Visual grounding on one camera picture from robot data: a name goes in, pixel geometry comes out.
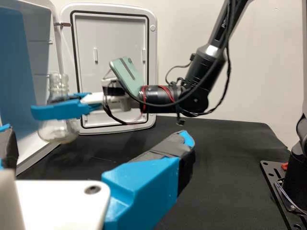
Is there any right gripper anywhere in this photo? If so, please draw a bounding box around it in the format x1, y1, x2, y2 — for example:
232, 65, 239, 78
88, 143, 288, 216
30, 92, 132, 121

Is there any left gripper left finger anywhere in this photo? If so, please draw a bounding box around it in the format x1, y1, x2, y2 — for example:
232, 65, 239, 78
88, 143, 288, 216
0, 123, 19, 171

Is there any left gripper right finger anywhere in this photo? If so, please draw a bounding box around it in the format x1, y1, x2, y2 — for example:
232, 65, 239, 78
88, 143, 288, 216
101, 130, 196, 230

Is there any clear flask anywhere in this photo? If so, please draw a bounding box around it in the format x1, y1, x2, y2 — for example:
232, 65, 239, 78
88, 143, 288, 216
37, 72, 80, 145

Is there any white incubator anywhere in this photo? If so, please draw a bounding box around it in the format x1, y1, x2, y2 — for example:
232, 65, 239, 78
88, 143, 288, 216
0, 0, 66, 177

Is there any incubator door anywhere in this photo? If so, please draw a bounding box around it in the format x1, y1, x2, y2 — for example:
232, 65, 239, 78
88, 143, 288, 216
59, 4, 158, 136

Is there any right wrist camera phone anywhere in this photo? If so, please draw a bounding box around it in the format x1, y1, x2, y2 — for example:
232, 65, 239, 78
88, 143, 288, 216
100, 56, 145, 102

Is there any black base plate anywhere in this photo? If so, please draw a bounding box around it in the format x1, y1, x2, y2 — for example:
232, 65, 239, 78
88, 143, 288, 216
260, 160, 307, 230

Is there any black cable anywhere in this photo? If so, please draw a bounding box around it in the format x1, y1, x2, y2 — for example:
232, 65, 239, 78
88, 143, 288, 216
176, 0, 243, 127

